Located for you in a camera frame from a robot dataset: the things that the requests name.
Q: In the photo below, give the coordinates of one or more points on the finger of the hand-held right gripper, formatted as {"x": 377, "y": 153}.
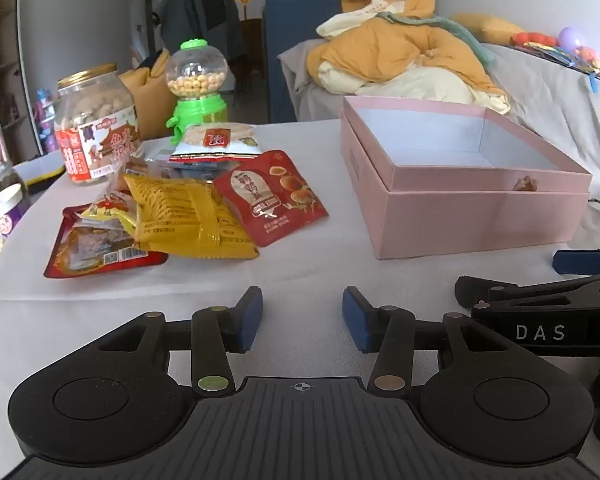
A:
{"x": 577, "y": 262}
{"x": 472, "y": 292}

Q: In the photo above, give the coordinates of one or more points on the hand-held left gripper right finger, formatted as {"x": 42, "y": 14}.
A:
{"x": 357, "y": 322}

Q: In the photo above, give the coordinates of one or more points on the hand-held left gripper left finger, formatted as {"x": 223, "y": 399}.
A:
{"x": 250, "y": 320}

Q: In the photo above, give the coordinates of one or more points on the pink cardboard box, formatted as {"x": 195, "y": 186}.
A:
{"x": 460, "y": 220}

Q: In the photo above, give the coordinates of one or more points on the red egg snack packet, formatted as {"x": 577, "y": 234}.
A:
{"x": 270, "y": 200}

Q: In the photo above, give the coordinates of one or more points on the yellow snack packet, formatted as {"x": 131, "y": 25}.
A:
{"x": 180, "y": 220}

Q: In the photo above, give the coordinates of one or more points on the small yellow red packet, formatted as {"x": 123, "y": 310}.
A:
{"x": 107, "y": 210}

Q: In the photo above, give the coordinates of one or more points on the white rice cracker packet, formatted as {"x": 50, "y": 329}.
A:
{"x": 215, "y": 141}

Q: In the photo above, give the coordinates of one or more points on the small brown ornament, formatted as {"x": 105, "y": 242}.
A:
{"x": 525, "y": 183}

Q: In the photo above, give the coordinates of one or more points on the grey bed sheet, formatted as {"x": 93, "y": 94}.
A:
{"x": 540, "y": 90}

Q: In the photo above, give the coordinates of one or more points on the colourful printed toy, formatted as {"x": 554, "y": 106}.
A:
{"x": 575, "y": 62}

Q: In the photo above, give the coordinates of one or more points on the green candy dispenser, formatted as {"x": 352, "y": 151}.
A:
{"x": 198, "y": 110}

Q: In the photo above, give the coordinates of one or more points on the purple balloon toy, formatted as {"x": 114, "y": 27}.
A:
{"x": 572, "y": 39}

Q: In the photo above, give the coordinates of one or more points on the orange plush toy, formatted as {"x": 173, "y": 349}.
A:
{"x": 530, "y": 39}

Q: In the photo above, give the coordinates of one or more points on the plastic peanut jar gold lid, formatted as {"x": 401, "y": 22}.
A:
{"x": 100, "y": 130}

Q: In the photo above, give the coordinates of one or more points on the yellow pillow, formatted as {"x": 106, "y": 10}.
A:
{"x": 490, "y": 27}

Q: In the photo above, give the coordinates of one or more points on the green grey cloth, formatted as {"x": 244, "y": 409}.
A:
{"x": 455, "y": 30}

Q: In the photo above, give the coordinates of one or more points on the purple paper cup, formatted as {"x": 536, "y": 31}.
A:
{"x": 10, "y": 212}

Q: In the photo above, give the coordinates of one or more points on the yellow cream duvet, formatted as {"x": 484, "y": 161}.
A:
{"x": 380, "y": 45}

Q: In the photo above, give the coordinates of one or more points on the yellow beanbag chair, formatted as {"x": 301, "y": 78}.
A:
{"x": 147, "y": 75}

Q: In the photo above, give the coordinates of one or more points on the blue partition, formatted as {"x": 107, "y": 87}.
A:
{"x": 290, "y": 35}

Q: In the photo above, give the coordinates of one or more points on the glass jar dark contents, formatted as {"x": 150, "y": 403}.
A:
{"x": 0, "y": 175}

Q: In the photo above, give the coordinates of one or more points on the dark hanging jacket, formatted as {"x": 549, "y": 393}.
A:
{"x": 200, "y": 10}

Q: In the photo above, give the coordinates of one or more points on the wooden shelf unit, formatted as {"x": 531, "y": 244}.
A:
{"x": 2, "y": 60}

